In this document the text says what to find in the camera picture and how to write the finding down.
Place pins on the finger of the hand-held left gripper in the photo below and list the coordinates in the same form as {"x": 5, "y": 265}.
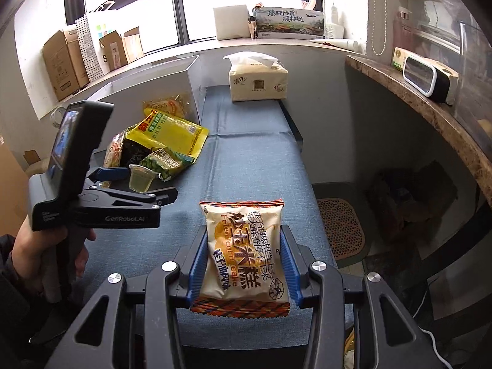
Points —
{"x": 153, "y": 196}
{"x": 111, "y": 173}

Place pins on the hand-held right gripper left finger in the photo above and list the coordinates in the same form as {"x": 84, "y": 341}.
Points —
{"x": 196, "y": 267}

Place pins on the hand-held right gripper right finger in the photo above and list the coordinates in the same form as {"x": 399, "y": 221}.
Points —
{"x": 289, "y": 269}

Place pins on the clear jelly cup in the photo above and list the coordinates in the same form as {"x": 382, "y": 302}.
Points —
{"x": 140, "y": 180}

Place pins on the orange-edged corn cake packet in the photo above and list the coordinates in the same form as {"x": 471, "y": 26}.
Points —
{"x": 246, "y": 253}

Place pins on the white storage box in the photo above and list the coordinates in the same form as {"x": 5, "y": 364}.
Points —
{"x": 153, "y": 84}

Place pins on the person's left forearm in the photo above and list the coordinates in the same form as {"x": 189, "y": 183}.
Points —
{"x": 11, "y": 307}

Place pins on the person's left hand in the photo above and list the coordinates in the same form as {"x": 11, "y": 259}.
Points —
{"x": 27, "y": 257}

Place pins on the orange cookie packet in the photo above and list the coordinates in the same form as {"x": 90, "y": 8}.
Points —
{"x": 113, "y": 152}

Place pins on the dark snack packet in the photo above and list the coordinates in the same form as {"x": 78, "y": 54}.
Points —
{"x": 132, "y": 153}

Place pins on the green pea packet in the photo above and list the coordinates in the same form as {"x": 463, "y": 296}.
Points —
{"x": 163, "y": 163}

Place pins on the small cardboard flap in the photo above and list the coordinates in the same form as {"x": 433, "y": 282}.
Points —
{"x": 32, "y": 157}

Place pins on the brown floor mat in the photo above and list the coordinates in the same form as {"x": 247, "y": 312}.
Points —
{"x": 340, "y": 230}

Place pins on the large yellow snack packet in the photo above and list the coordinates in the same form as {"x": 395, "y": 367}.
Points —
{"x": 173, "y": 134}

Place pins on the clear orange snack packet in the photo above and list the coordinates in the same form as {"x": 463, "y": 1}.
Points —
{"x": 165, "y": 105}

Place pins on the blue table cloth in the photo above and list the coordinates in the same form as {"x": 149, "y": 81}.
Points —
{"x": 250, "y": 153}

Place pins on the large brown cardboard box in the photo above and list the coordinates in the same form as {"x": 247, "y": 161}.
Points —
{"x": 63, "y": 65}

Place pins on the small open cardboard box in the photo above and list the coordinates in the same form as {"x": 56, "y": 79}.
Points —
{"x": 119, "y": 52}

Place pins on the polka dot paper bag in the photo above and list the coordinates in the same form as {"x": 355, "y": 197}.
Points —
{"x": 86, "y": 50}

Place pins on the dark cloth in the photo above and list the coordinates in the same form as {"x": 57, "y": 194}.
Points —
{"x": 413, "y": 200}

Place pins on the white paper bag coloured squares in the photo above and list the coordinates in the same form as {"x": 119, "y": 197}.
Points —
{"x": 103, "y": 23}

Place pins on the beige tissue pack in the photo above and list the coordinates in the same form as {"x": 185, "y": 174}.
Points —
{"x": 257, "y": 80}

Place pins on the dark framed window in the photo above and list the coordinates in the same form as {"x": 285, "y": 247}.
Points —
{"x": 176, "y": 11}

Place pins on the plain white box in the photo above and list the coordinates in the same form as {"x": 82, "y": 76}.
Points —
{"x": 230, "y": 22}

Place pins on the brown cone wrapper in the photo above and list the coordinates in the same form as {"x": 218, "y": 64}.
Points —
{"x": 251, "y": 27}

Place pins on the marble counter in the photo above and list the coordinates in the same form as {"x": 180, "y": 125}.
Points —
{"x": 442, "y": 123}

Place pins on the landscape printed box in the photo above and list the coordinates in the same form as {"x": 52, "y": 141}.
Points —
{"x": 288, "y": 21}

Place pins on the white tube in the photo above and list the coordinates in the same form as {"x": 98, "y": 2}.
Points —
{"x": 346, "y": 43}

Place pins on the white framed desk clock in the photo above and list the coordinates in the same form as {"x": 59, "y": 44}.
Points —
{"x": 422, "y": 73}

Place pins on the beige and green box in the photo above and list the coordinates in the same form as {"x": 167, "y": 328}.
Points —
{"x": 398, "y": 58}

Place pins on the white bottle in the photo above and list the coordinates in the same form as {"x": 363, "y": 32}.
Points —
{"x": 333, "y": 30}

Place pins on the pink figure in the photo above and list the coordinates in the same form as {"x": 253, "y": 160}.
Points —
{"x": 309, "y": 3}

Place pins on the black metal frame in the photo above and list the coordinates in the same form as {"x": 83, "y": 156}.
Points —
{"x": 459, "y": 259}

